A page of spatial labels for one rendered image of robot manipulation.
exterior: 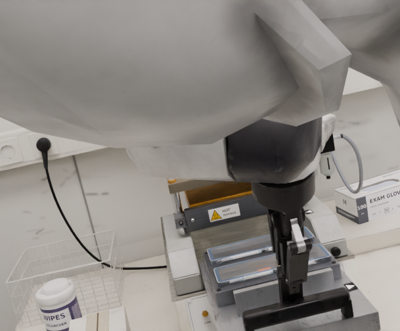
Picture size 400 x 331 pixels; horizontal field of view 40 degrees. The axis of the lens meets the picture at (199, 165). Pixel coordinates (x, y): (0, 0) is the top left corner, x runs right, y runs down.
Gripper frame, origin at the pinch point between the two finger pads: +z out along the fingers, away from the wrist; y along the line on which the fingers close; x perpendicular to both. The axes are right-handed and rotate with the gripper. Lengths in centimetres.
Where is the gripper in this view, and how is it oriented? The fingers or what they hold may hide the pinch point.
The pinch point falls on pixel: (290, 286)
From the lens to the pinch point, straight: 78.2
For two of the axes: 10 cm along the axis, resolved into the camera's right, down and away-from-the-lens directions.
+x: 9.7, -2.2, 0.7
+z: 1.4, 8.1, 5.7
